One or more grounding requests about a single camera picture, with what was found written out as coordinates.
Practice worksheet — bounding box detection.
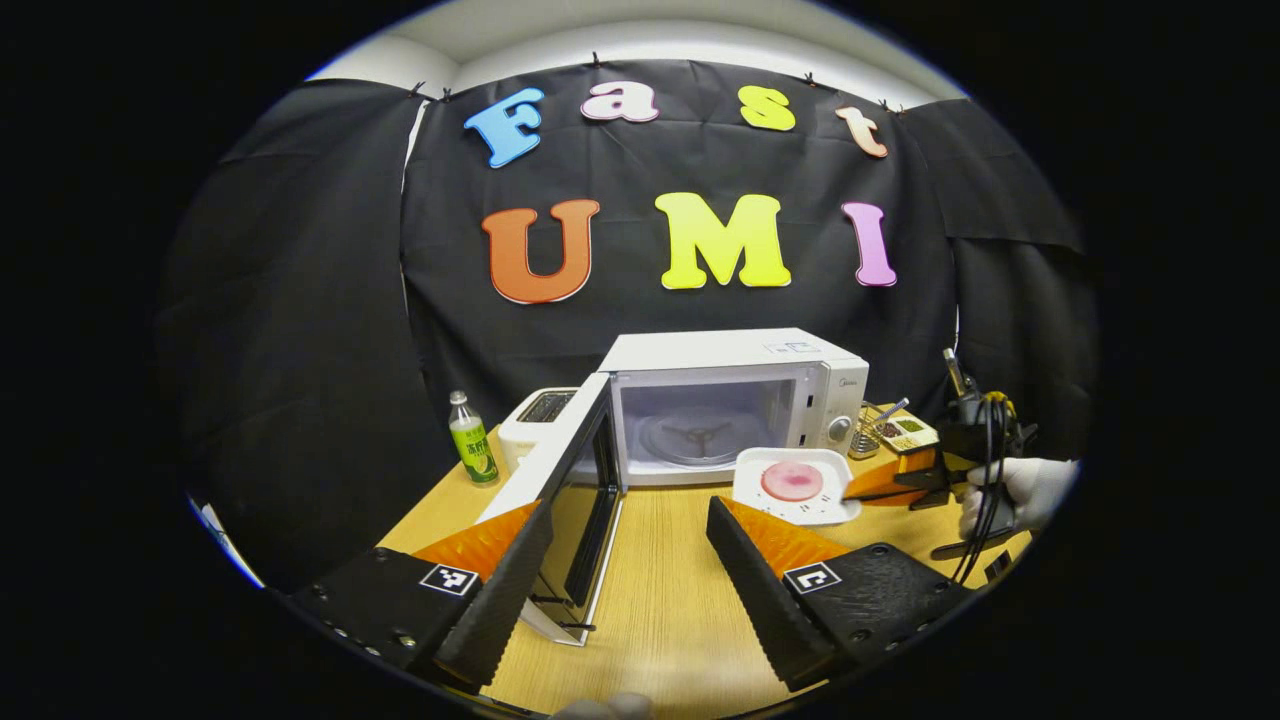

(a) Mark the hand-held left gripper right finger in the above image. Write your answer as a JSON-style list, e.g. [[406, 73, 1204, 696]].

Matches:
[[706, 494, 971, 693]]

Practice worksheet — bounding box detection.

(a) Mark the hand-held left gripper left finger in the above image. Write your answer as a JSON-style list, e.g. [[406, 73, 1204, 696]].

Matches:
[[290, 497, 556, 691]]

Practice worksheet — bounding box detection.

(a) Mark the pink round food slice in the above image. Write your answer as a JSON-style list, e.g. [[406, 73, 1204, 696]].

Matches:
[[760, 460, 825, 503]]

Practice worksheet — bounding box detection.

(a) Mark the white square plate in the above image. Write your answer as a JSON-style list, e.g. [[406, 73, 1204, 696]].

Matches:
[[732, 446, 863, 528]]

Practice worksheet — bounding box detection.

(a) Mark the white microwave oven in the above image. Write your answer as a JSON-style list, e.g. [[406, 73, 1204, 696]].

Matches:
[[478, 328, 871, 648]]

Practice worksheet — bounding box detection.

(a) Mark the white divided condiment tray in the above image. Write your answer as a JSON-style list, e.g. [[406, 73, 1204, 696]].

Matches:
[[875, 413, 941, 456]]

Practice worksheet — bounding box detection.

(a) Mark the green drink bottle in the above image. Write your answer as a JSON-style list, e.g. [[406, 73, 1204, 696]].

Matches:
[[447, 390, 501, 488]]

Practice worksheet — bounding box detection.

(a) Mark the white toaster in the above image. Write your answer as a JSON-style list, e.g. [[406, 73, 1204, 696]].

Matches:
[[497, 387, 581, 471]]

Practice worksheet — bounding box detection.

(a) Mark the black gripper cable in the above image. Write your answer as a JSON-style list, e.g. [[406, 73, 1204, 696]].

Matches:
[[950, 395, 1016, 586]]

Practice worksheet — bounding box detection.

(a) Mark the metal wire utensil basket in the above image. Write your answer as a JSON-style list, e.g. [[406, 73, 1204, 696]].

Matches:
[[848, 400, 891, 461]]

